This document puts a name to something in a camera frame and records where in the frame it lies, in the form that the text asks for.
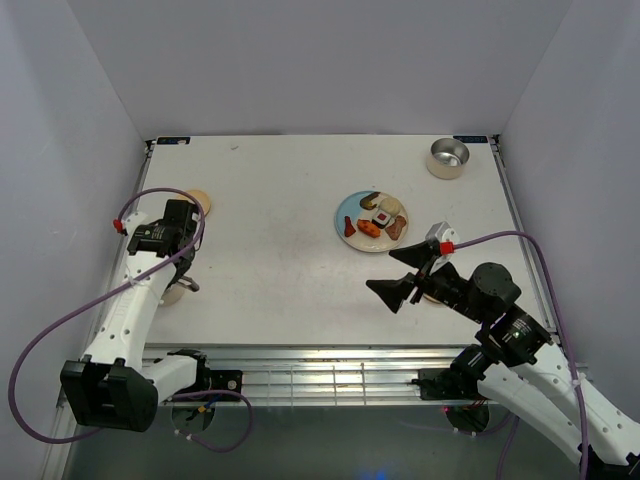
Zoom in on dark brown curved food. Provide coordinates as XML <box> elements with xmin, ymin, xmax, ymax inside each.
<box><xmin>359</xmin><ymin>191</ymin><xmax>380</xmax><ymax>210</ymax></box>

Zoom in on right wooden round lid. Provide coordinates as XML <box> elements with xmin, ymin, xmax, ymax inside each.
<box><xmin>423</xmin><ymin>295</ymin><xmax>444</xmax><ymax>305</ymax></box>

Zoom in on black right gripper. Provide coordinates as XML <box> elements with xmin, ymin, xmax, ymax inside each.
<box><xmin>364</xmin><ymin>240</ymin><xmax>486</xmax><ymax>323</ymax></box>

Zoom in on right steel lunch bowl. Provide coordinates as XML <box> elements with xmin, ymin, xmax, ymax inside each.
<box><xmin>426</xmin><ymin>138</ymin><xmax>470</xmax><ymax>180</ymax></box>

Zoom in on blue and white plate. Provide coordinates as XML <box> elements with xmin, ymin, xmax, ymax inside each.
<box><xmin>334</xmin><ymin>190</ymin><xmax>409</xmax><ymax>253</ymax></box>

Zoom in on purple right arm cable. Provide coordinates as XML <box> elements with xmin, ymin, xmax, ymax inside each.
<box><xmin>439</xmin><ymin>230</ymin><xmax>591</xmax><ymax>480</ymax></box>

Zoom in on wooden round lid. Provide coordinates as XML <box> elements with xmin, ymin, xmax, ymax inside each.
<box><xmin>423</xmin><ymin>295</ymin><xmax>444</xmax><ymax>305</ymax></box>
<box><xmin>187</xmin><ymin>189</ymin><xmax>212</xmax><ymax>216</ymax></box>

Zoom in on orange fried cutlet piece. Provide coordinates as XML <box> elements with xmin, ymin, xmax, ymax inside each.
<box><xmin>356</xmin><ymin>219</ymin><xmax>381</xmax><ymax>238</ymax></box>

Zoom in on left wooden round lid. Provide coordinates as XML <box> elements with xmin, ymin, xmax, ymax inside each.
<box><xmin>187</xmin><ymin>189</ymin><xmax>212</xmax><ymax>216</ymax></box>

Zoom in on red fried chicken drumstick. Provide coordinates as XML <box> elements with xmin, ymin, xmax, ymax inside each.
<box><xmin>343</xmin><ymin>216</ymin><xmax>356</xmax><ymax>238</ymax></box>

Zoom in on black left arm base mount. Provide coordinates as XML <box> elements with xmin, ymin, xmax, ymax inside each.
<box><xmin>204</xmin><ymin>369</ymin><xmax>244</xmax><ymax>403</ymax></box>

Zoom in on stainless steel slotted tongs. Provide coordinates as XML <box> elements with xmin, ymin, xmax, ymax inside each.
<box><xmin>172</xmin><ymin>274</ymin><xmax>200</xmax><ymax>293</ymax></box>

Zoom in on steel lunch bowl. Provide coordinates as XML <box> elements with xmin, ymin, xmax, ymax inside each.
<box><xmin>161</xmin><ymin>283</ymin><xmax>186</xmax><ymax>307</ymax></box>
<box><xmin>426</xmin><ymin>138</ymin><xmax>470</xmax><ymax>180</ymax></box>

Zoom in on white steamed bun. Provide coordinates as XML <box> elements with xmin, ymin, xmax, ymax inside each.
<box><xmin>378</xmin><ymin>197</ymin><xmax>402</xmax><ymax>217</ymax></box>

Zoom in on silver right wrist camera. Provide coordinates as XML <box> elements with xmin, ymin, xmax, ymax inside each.
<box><xmin>425</xmin><ymin>221</ymin><xmax>460</xmax><ymax>245</ymax></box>

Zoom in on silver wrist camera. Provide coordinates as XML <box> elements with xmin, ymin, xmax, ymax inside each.
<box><xmin>425</xmin><ymin>221</ymin><xmax>460</xmax><ymax>245</ymax></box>
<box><xmin>113</xmin><ymin>211</ymin><xmax>148</xmax><ymax>236</ymax></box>

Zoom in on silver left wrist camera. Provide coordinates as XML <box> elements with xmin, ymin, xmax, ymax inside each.
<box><xmin>113</xmin><ymin>211</ymin><xmax>148</xmax><ymax>236</ymax></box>

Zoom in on blue corner label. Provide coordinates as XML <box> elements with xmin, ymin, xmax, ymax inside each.
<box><xmin>156</xmin><ymin>136</ymin><xmax>191</xmax><ymax>145</ymax></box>
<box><xmin>452</xmin><ymin>135</ymin><xmax>489</xmax><ymax>144</ymax></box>

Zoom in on left steel lunch bowl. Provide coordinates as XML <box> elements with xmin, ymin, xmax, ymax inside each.
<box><xmin>161</xmin><ymin>283</ymin><xmax>186</xmax><ymax>307</ymax></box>

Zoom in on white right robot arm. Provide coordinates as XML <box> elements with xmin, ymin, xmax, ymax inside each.
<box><xmin>366</xmin><ymin>239</ymin><xmax>639</xmax><ymax>479</ymax></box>

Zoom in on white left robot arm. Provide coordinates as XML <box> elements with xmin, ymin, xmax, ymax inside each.
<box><xmin>60</xmin><ymin>193</ymin><xmax>212</xmax><ymax>432</ymax></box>

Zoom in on sushi roll piece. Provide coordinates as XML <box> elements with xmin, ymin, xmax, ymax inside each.
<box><xmin>371</xmin><ymin>209</ymin><xmax>393</xmax><ymax>229</ymax></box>

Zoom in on right blue corner label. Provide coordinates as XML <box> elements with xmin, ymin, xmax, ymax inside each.
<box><xmin>452</xmin><ymin>135</ymin><xmax>489</xmax><ymax>144</ymax></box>

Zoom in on left blue corner label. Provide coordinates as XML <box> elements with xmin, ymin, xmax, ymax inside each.
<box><xmin>156</xmin><ymin>136</ymin><xmax>191</xmax><ymax>145</ymax></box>

